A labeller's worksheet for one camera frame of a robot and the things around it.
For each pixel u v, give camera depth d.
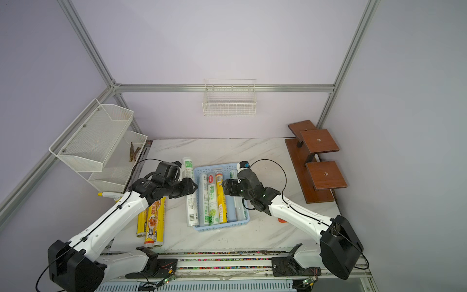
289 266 0.65
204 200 0.88
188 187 0.70
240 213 0.86
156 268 0.71
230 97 0.96
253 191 0.60
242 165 0.73
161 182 0.59
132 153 0.96
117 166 0.93
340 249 0.41
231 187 0.70
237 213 0.86
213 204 0.88
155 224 0.83
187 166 0.79
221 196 0.91
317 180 0.84
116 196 0.78
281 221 0.86
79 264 0.37
